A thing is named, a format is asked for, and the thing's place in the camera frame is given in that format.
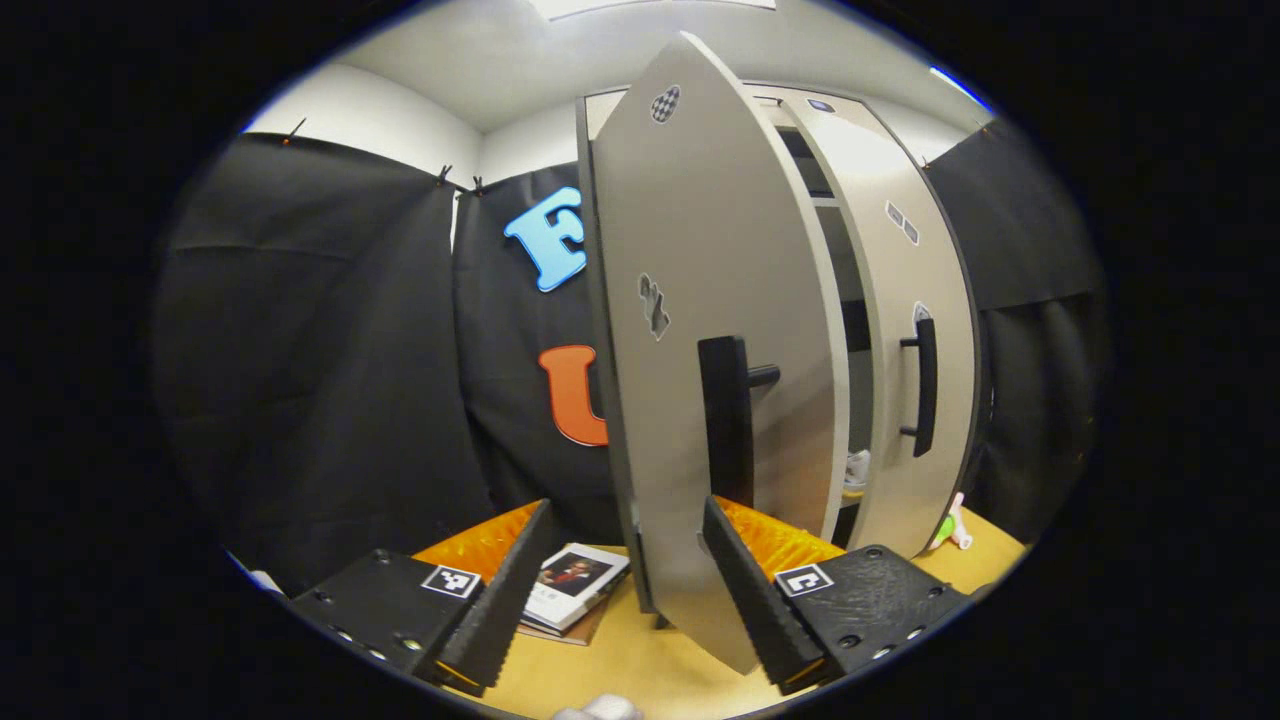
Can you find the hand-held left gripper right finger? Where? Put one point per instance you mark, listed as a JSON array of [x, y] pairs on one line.
[[760, 600]]

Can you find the white rounded object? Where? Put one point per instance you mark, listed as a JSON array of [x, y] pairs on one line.
[[600, 708]]

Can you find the white shoe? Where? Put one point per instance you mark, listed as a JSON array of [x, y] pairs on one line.
[[857, 468]]

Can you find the green plush toy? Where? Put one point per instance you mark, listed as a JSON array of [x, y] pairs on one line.
[[945, 528]]

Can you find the portrait cover book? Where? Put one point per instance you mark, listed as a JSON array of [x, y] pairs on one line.
[[575, 590]]

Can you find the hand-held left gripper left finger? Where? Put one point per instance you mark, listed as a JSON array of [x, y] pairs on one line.
[[505, 600]]

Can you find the ceiling light panel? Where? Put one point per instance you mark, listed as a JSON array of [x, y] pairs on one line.
[[650, 6]]

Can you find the white and grey shoe cabinet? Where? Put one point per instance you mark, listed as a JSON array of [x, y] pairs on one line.
[[808, 165]]

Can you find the white shoe cabinet door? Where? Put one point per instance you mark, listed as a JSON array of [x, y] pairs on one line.
[[885, 500], [700, 250]]

